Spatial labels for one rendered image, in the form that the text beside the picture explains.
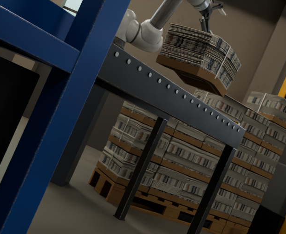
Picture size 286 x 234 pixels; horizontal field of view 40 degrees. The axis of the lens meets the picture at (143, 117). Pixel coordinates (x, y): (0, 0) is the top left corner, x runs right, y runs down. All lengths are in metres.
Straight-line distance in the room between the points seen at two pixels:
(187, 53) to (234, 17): 3.76
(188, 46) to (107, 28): 1.15
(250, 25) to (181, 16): 0.97
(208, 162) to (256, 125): 0.55
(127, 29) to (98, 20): 1.76
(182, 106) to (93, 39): 0.78
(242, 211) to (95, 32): 2.83
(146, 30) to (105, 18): 1.77
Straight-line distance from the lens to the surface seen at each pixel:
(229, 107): 3.22
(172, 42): 2.18
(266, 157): 3.61
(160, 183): 3.00
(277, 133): 3.63
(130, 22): 2.75
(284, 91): 4.32
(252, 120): 3.39
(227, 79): 2.30
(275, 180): 4.19
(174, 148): 2.96
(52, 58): 0.92
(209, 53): 2.07
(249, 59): 5.74
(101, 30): 0.99
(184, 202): 3.18
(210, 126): 1.91
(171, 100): 1.61
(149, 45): 2.80
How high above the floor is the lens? 0.60
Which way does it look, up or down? 1 degrees up
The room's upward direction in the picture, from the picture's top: 24 degrees clockwise
